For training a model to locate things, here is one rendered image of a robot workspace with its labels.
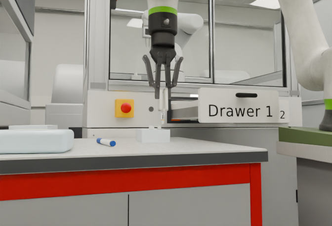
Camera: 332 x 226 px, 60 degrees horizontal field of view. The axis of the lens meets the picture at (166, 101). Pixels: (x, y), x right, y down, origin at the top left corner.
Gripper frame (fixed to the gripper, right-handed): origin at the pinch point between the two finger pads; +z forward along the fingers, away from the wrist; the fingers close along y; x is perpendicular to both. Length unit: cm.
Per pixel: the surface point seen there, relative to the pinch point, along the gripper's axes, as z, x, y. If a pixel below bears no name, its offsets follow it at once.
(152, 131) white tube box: 9.9, -3.2, -3.9
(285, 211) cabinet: 49, 35, 67
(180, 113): 3.5, 19.5, 11.4
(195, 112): 3.8, 4.7, 12.4
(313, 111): -4, 155, 188
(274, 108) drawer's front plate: 2.4, -0.9, 38.5
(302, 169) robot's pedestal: 21.3, -11.5, 39.8
